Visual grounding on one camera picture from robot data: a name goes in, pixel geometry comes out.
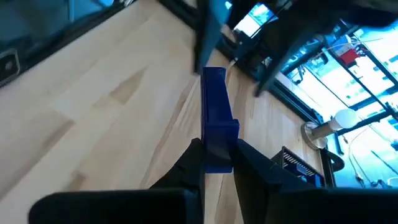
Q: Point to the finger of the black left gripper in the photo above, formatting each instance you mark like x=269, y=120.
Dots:
x=280, y=62
x=208, y=31

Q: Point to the red machine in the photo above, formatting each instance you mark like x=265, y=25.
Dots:
x=349, y=56

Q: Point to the globe bulb lamp wooden base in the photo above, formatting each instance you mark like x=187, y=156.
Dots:
x=345, y=119

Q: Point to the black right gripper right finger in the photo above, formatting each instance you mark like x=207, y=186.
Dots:
x=255, y=174

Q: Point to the black computer monitor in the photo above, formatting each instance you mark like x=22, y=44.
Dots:
x=253, y=20

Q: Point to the black slotted plastic basket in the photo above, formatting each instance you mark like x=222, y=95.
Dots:
x=286, y=158

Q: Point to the large window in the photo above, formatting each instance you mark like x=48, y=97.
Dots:
x=335, y=81

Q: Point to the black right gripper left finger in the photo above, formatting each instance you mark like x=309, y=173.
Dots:
x=186, y=168

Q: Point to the navy box with clear window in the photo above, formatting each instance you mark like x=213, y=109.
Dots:
x=217, y=130

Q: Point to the black table-level camera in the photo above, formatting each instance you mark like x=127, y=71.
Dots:
x=8, y=65

